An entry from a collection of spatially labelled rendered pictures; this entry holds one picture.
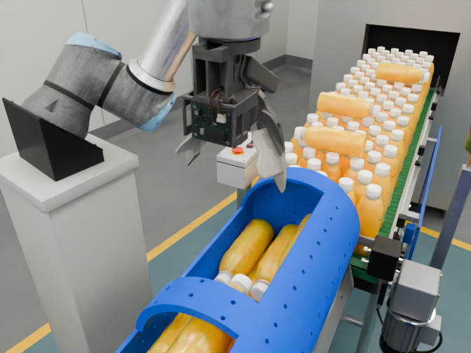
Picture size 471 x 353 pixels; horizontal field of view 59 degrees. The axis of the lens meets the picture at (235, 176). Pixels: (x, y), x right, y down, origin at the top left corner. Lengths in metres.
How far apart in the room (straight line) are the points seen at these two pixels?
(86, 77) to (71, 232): 0.44
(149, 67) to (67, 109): 0.25
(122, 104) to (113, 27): 2.60
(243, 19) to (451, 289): 2.32
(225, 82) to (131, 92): 0.78
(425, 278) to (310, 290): 0.62
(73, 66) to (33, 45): 2.22
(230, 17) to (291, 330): 0.47
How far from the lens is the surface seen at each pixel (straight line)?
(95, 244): 1.37
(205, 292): 0.66
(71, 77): 1.25
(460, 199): 1.43
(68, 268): 1.35
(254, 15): 0.46
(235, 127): 0.47
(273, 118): 0.52
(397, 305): 1.34
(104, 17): 3.76
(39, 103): 1.25
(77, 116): 1.25
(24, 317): 2.47
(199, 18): 0.46
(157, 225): 2.81
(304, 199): 1.00
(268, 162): 0.52
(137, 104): 1.24
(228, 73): 0.47
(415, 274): 1.32
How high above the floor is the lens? 1.72
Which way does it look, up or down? 32 degrees down
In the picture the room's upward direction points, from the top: straight up
